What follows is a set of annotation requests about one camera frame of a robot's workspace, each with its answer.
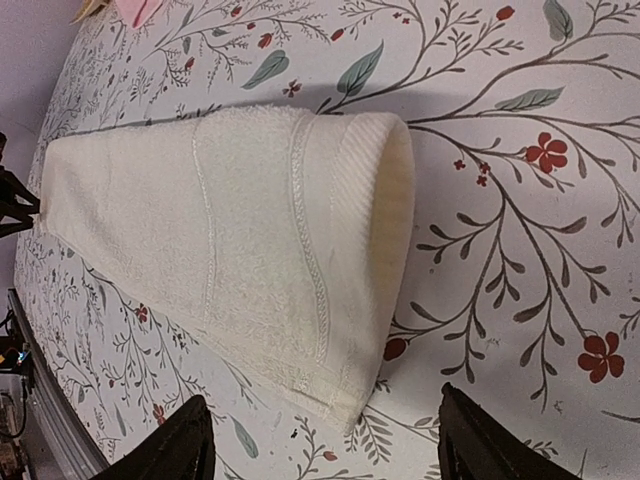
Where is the cream white towel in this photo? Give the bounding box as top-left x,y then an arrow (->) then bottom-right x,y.
40,106 -> 415,432

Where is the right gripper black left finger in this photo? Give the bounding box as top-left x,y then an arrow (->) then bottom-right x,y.
92,395 -> 216,480

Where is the floral tablecloth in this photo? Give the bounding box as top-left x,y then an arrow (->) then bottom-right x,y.
14,1 -> 639,479

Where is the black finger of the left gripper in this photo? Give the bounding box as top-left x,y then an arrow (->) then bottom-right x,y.
0,132 -> 42,239

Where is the yellow woven mat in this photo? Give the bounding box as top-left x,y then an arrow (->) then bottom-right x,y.
70,0 -> 109,25

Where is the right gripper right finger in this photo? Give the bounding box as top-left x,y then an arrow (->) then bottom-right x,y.
438,383 -> 576,480

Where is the pink towel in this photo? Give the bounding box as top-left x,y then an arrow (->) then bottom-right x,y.
115,0 -> 163,29

